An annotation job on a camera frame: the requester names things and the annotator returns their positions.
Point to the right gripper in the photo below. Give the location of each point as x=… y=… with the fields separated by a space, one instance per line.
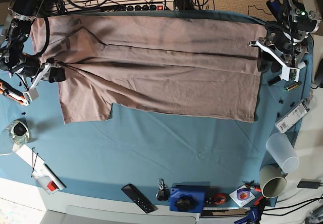
x=32 y=68

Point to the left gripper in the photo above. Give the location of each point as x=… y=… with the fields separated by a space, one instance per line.
x=285 y=47

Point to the pink T-shirt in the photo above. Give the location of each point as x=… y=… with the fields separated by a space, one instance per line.
x=192 y=67

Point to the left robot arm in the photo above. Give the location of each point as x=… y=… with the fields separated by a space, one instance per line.
x=291 y=16

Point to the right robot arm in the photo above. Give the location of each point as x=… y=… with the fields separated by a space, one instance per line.
x=17 y=29

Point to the white black marker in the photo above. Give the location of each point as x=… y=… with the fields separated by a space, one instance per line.
x=288 y=73

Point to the green gold battery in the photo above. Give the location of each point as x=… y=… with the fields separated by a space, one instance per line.
x=291 y=87

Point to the orange utility knife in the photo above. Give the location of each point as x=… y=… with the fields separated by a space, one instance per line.
x=11 y=93

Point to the clear tape roll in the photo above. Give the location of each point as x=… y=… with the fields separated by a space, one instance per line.
x=18 y=132

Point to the translucent plastic cup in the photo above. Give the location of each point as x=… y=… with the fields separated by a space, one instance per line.
x=282 y=151

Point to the white paper box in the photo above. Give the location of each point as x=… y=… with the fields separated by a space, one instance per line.
x=25 y=153

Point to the white tube red cap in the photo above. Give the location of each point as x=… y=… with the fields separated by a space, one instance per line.
x=47 y=180

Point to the black power strip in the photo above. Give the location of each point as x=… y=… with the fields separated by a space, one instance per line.
x=147 y=7

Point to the black power adapter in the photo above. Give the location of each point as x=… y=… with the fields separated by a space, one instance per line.
x=306 y=184

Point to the blue table cloth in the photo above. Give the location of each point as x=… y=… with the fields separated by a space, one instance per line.
x=97 y=158

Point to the white purple disc packet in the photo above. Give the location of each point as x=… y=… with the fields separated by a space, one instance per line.
x=242 y=196

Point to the red tape roll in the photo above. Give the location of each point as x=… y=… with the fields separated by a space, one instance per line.
x=219 y=199

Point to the blue clamp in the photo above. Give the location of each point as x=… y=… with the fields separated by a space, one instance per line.
x=254 y=216

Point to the blue block black knob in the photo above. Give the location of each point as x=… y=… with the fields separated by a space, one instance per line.
x=187 y=199

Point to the black remote control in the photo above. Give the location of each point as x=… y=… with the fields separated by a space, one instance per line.
x=138 y=198

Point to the black cable ties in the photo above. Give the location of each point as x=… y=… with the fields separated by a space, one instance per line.
x=34 y=158

